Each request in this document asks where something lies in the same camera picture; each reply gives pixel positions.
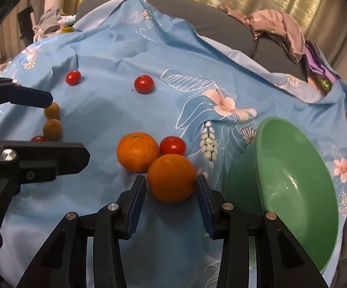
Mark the orange mandarin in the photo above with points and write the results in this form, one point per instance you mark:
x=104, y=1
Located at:
x=172, y=177
x=136, y=151

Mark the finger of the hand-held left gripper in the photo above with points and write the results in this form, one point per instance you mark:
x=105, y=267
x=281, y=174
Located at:
x=32, y=97
x=65, y=156

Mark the grey sofa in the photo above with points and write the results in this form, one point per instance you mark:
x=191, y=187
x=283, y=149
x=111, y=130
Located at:
x=215, y=21

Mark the purple cloth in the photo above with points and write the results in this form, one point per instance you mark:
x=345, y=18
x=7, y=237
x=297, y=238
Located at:
x=314, y=63

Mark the pink clothes pile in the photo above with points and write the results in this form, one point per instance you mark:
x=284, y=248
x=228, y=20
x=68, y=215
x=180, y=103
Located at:
x=275, y=24

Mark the green plastic bowl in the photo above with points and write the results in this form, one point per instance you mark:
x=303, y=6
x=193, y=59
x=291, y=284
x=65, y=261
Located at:
x=296, y=192

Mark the small kiwi fruit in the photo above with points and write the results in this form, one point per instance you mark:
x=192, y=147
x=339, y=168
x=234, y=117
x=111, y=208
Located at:
x=52, y=111
x=52, y=129

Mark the pile of light clothes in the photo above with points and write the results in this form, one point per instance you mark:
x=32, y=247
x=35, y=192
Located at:
x=51, y=21

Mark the blue floral bed sheet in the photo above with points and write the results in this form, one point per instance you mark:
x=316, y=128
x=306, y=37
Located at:
x=107, y=120

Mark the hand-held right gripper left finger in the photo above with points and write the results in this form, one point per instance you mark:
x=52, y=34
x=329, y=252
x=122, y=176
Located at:
x=136, y=207

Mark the small red cherry tomato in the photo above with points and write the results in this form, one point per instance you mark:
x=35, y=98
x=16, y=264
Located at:
x=73, y=78

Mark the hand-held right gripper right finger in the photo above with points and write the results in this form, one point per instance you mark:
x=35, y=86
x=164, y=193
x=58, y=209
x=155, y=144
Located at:
x=204, y=207

